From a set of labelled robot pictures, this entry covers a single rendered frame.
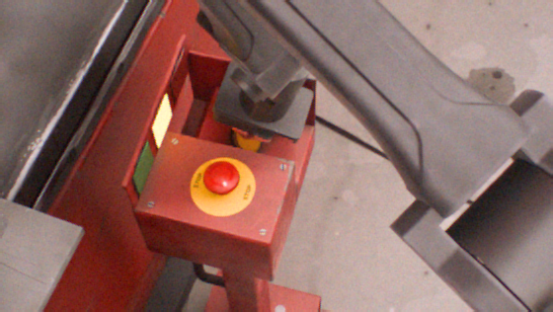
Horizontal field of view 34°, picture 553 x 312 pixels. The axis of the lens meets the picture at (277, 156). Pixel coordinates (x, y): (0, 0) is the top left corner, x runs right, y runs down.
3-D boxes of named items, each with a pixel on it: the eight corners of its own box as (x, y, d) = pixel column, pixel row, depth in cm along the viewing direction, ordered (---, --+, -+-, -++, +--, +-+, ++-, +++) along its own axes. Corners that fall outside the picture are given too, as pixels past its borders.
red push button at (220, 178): (235, 208, 99) (233, 195, 96) (200, 200, 100) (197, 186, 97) (245, 178, 101) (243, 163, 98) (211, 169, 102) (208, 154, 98)
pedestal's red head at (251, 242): (274, 283, 107) (269, 222, 91) (146, 251, 109) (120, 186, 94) (315, 141, 116) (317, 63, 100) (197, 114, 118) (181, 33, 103)
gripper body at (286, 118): (227, 66, 103) (240, 35, 97) (310, 98, 104) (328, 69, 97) (209, 115, 100) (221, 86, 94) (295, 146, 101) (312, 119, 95)
